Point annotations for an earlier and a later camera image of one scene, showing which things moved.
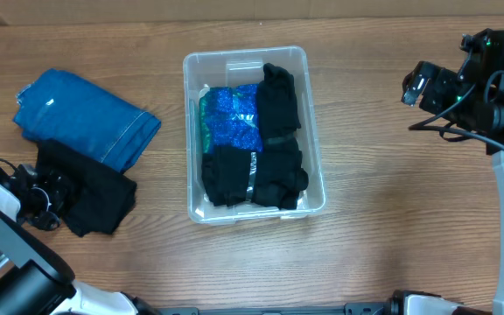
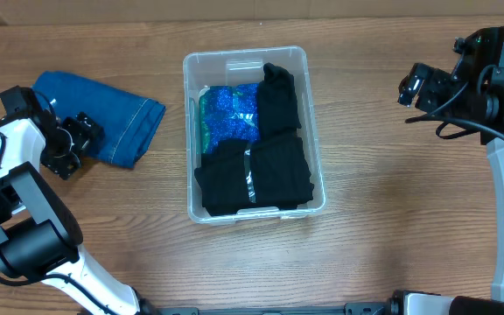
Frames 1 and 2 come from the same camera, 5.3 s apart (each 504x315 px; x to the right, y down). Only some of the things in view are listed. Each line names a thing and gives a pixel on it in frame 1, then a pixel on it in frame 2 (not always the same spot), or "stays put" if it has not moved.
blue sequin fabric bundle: [229, 116] stays put
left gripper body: [47, 206] to [72, 144]
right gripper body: [430, 88] stays put
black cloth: [103, 197] to [282, 178]
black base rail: [349, 309] stays put
